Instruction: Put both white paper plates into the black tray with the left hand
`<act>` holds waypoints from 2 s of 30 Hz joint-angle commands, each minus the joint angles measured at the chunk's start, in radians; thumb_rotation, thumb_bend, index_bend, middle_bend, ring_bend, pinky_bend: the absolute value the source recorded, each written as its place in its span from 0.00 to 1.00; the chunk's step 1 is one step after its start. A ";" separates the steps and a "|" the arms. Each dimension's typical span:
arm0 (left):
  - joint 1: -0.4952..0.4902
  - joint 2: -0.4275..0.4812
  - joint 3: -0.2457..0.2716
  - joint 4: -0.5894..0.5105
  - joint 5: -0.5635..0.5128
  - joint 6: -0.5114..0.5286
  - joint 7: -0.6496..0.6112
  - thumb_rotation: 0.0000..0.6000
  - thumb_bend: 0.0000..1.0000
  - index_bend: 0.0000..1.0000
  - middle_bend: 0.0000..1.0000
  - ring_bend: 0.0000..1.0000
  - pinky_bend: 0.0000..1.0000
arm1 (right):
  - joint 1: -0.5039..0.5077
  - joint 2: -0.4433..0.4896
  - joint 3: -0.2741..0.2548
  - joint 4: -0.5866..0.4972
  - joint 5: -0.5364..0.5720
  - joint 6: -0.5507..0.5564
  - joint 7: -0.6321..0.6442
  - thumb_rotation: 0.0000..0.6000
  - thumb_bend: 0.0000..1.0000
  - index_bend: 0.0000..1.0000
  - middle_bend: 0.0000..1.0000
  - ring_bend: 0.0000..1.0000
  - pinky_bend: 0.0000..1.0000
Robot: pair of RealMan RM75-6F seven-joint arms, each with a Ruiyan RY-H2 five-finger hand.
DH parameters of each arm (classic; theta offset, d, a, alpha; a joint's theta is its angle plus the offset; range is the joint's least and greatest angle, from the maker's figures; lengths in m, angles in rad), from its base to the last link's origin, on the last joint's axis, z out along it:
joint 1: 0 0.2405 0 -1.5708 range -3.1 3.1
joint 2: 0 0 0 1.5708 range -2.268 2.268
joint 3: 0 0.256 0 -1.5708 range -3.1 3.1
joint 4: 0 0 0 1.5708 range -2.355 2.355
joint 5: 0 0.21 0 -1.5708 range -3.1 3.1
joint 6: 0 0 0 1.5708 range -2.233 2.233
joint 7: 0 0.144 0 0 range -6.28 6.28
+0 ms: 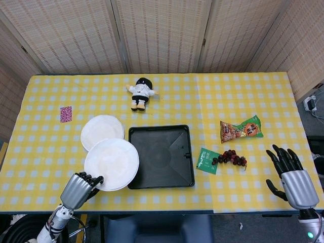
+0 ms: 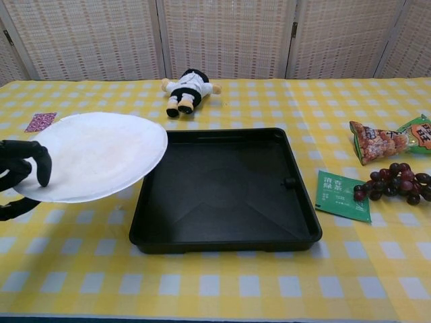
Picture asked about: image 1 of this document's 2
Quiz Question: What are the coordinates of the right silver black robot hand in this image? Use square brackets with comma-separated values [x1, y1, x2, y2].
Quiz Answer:
[265, 144, 320, 211]

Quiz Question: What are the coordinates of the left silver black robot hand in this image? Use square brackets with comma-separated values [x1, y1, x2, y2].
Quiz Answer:
[60, 172, 105, 211]

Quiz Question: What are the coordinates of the white paper plate with tear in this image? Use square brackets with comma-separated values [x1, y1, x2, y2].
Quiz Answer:
[84, 138, 140, 192]

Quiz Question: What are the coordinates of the black square plastic tray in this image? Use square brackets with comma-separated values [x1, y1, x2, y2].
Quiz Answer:
[127, 124, 195, 190]

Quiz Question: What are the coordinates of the black box beside table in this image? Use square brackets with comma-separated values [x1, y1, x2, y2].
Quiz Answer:
[307, 136, 324, 175]

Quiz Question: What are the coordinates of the pink patterned card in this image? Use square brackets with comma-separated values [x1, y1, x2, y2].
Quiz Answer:
[60, 106, 73, 124]

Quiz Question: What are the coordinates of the dark red grape bunch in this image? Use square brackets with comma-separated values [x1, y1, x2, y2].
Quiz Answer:
[212, 149, 248, 171]

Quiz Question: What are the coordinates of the orange green snack bag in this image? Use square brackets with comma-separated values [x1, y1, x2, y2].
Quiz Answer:
[219, 114, 264, 144]

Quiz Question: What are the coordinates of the white power adapter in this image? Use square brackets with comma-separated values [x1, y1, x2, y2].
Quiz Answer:
[303, 95, 318, 112]

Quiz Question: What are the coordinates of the dark blue padded chair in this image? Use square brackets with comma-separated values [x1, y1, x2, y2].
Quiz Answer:
[104, 214, 214, 243]

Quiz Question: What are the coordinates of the yellow white checkered tablecloth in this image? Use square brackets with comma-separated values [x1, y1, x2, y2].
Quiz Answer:
[194, 72, 324, 214]
[0, 74, 215, 213]

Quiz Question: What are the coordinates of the green tea packet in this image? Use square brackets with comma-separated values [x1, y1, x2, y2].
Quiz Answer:
[196, 147, 220, 175]

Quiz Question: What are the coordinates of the plush doll white black outfit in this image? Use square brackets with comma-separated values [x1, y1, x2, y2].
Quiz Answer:
[126, 77, 160, 112]

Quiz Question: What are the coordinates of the woven bamboo folding screen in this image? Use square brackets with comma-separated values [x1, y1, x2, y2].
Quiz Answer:
[0, 0, 324, 142]

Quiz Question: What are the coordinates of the chrome stool ring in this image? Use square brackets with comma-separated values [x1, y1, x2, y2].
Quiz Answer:
[67, 215, 88, 238]

